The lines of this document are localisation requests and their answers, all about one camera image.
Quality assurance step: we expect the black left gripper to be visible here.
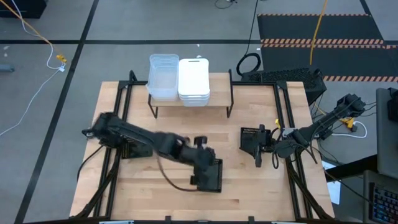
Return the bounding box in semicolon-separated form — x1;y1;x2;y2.
183;136;217;186

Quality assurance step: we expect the wooden shelf with black legs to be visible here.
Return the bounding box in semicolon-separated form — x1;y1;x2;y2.
147;68;234;119

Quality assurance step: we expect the black arm base cable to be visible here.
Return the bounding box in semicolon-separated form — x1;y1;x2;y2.
76;144;106;182

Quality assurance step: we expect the white looped cable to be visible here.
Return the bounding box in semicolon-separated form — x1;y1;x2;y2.
331;120;368;139

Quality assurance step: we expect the black box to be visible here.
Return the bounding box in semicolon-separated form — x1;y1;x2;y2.
0;0;47;19

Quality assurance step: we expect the black aluminium rig frame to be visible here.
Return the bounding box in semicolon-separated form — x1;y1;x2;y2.
74;70;335;223

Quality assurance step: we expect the yellow floor cable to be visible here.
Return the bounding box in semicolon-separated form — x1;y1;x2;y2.
0;0;67;65
309;0;329;66

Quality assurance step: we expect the black slotted plastic basket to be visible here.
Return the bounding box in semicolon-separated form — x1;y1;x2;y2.
239;126;265;158
190;157;224;193
120;136;154;160

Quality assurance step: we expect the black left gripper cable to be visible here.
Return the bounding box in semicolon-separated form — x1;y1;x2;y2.
155;154;200;192

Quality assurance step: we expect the black hazard-striped ramp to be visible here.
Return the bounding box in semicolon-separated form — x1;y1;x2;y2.
257;13;398;83

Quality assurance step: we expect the black perforated computer case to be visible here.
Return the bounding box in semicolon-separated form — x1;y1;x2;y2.
241;67;328;105

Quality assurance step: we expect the white paper sheet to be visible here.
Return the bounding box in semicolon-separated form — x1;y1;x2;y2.
322;160;343;206

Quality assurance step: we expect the thick black coiled cable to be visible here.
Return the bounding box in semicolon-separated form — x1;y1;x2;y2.
235;0;262;77

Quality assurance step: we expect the white floor cable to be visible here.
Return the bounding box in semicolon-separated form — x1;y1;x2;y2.
0;0;66;138

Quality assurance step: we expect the black device on cabinet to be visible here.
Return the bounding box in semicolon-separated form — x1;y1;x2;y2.
387;88;398;122

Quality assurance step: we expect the white lid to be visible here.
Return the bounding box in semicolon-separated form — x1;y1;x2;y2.
177;58;210;97

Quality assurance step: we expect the grey cabinet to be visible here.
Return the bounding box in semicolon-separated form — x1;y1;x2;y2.
376;87;398;180

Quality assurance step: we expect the black beam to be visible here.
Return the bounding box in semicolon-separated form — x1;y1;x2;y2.
323;154;379;183

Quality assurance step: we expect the yellow cable with plug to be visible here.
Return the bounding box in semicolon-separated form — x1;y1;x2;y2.
312;102;356;129

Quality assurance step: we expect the grey desk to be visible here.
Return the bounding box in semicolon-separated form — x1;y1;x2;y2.
362;169;398;224

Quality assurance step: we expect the black computer keyboard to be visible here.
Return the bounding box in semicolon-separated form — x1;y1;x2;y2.
368;183;398;224

